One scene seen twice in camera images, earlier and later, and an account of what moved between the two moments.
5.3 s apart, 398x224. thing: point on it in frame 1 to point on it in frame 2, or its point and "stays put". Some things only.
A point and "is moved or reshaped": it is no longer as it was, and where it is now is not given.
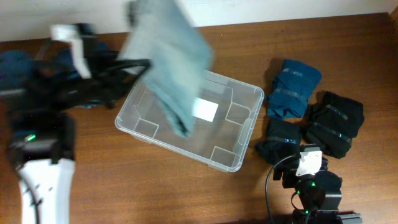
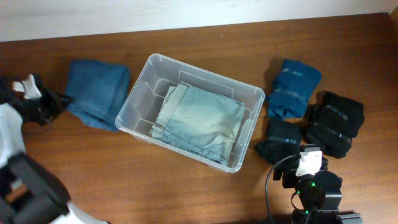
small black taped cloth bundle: [282, 142] stays put
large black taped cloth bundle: [333, 121] stays put
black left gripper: [114, 72] to [60, 101]
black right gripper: [291, 177] stays put
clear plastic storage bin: [226, 111] stays put
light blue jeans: [171, 35] to [196, 122]
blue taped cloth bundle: [291, 89] stays put
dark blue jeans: [19, 70] is moved or reshaped
